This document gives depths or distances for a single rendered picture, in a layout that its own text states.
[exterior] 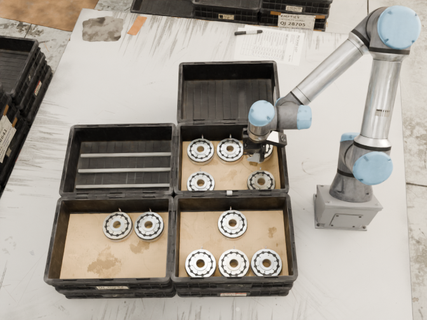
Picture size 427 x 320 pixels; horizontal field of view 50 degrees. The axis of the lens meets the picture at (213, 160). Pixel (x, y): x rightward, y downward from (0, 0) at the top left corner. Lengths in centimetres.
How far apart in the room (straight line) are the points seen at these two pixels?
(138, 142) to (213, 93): 38
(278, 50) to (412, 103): 118
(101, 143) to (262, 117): 73
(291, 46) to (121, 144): 98
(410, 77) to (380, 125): 183
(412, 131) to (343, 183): 143
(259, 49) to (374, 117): 94
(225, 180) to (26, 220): 80
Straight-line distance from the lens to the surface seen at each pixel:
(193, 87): 195
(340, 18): 353
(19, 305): 183
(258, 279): 146
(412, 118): 308
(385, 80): 145
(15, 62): 290
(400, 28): 142
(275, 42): 230
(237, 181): 170
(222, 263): 155
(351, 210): 166
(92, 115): 210
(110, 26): 243
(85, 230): 169
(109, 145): 183
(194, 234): 162
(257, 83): 196
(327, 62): 155
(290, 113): 142
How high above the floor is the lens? 234
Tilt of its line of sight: 60 degrees down
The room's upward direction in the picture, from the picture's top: 3 degrees counter-clockwise
